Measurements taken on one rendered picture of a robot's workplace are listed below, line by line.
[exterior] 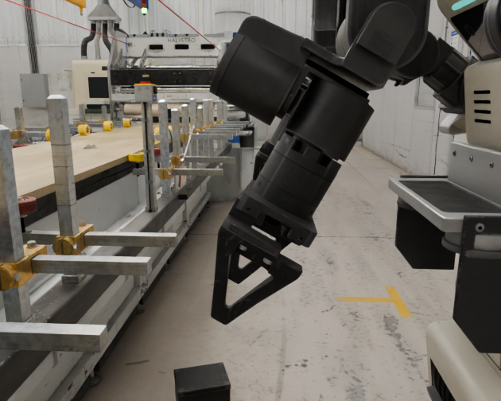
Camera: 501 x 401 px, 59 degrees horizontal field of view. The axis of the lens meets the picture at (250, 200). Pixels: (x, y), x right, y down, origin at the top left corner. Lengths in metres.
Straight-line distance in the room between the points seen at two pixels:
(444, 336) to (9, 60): 12.68
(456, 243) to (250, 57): 0.31
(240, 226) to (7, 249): 0.72
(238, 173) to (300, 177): 4.71
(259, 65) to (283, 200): 0.10
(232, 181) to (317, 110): 4.74
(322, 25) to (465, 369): 0.56
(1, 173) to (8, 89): 12.14
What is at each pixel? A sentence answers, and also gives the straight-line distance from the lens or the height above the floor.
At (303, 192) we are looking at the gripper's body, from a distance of 0.35.
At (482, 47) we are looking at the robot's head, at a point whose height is 1.23.
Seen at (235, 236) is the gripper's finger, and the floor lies 1.07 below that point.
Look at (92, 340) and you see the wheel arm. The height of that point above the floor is 0.81.
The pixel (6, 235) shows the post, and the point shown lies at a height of 0.91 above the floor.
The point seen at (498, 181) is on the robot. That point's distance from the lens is 0.61.
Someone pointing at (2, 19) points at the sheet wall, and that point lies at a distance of 13.18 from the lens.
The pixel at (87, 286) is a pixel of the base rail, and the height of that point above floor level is 0.69.
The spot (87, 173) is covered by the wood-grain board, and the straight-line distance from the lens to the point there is 1.79.
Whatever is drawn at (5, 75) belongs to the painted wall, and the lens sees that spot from 13.10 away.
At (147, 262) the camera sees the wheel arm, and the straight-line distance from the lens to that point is 0.93.
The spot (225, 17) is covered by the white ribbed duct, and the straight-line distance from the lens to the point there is 9.05.
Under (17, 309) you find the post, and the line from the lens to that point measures 1.03.
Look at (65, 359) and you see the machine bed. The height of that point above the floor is 0.24.
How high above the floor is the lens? 1.17
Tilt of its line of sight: 13 degrees down
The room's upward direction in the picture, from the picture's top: straight up
